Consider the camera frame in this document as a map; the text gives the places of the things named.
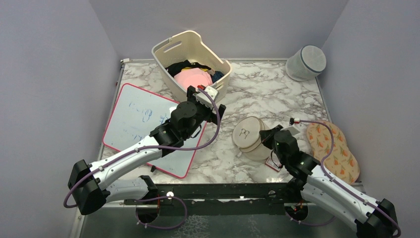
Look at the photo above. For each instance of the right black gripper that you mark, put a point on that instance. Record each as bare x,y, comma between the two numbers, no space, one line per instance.
266,135

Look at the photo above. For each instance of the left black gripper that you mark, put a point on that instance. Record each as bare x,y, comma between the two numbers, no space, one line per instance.
211,116

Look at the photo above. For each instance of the pink bra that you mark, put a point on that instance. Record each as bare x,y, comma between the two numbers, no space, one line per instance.
193,78

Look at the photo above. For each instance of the yellow black bra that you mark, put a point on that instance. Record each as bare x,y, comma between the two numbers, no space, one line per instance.
190,68

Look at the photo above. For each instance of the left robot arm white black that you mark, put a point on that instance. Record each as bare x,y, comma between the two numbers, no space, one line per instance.
93,185

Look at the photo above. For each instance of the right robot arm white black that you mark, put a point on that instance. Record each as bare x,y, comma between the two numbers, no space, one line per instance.
312,182

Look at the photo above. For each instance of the cream plastic laundry basket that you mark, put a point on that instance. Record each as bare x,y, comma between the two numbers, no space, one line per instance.
188,45

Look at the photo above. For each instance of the small red white card box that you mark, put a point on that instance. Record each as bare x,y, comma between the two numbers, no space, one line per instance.
274,164

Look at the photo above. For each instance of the blue garment in basket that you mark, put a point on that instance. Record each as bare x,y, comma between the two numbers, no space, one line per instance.
217,76

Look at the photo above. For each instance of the black garment in basket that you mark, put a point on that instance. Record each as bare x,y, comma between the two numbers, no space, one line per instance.
175,68

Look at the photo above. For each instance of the red framed whiteboard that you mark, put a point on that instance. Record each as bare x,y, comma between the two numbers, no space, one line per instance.
136,113

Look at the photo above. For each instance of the carrot pattern round cushion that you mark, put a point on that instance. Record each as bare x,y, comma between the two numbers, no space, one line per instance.
341,162

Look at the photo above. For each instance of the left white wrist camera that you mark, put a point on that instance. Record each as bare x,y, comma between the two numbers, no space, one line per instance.
206,95

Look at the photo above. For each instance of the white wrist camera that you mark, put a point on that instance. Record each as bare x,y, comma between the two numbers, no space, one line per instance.
206,95
294,131

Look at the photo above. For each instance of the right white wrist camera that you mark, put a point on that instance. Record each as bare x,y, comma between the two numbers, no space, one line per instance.
294,131

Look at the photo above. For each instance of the black mounting rail base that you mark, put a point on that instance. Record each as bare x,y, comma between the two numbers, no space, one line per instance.
220,199

